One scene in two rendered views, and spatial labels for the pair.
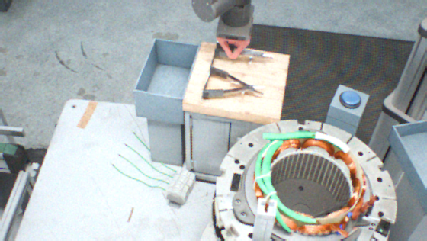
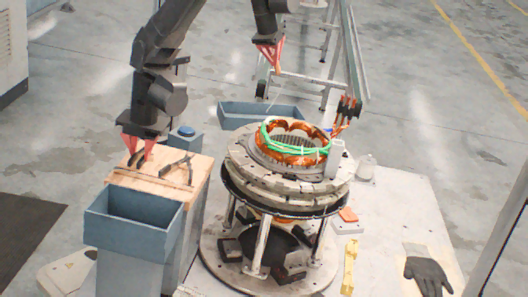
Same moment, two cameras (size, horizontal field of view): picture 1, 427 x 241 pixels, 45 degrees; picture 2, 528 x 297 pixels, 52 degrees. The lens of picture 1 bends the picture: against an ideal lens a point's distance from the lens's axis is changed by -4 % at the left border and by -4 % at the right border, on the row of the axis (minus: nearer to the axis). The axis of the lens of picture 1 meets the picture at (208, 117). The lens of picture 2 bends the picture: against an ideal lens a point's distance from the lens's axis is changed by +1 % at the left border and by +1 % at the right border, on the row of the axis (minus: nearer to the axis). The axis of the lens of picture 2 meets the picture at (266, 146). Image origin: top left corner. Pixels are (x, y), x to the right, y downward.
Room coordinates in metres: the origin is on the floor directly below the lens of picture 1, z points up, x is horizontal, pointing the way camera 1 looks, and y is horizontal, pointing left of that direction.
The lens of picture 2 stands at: (0.69, 0.97, 1.72)
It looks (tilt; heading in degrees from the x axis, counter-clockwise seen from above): 28 degrees down; 264
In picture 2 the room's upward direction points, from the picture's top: 12 degrees clockwise
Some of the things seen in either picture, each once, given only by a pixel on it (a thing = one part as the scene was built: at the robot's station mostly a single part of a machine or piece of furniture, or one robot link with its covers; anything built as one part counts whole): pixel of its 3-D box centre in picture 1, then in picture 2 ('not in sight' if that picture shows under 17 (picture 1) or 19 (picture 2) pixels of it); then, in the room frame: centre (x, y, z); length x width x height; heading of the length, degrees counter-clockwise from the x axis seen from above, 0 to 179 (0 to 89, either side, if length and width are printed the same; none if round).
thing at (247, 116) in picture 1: (238, 81); (163, 172); (0.79, -0.06, 1.05); 0.20 x 0.19 x 0.02; 79
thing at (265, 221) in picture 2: not in sight; (262, 240); (0.54, -0.05, 0.91); 0.02 x 0.02 x 0.21
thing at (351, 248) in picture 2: not in sight; (350, 263); (0.27, -0.15, 0.80); 0.22 x 0.04 x 0.03; 78
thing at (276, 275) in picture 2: not in sight; (287, 273); (0.45, -0.06, 0.81); 0.08 x 0.05 x 0.02; 31
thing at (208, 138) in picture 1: (234, 123); (157, 222); (0.79, -0.06, 0.91); 0.19 x 0.19 x 0.26; 79
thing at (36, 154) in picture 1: (28, 178); not in sight; (1.19, 0.76, 0.01); 0.34 x 0.34 x 0.02
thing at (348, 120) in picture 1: (338, 136); (181, 171); (0.77, -0.31, 0.91); 0.07 x 0.07 x 0.25; 64
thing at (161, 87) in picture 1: (170, 109); (132, 259); (0.82, 0.09, 0.92); 0.17 x 0.11 x 0.28; 169
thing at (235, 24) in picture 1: (235, 11); (144, 111); (0.84, -0.05, 1.20); 0.10 x 0.07 x 0.07; 171
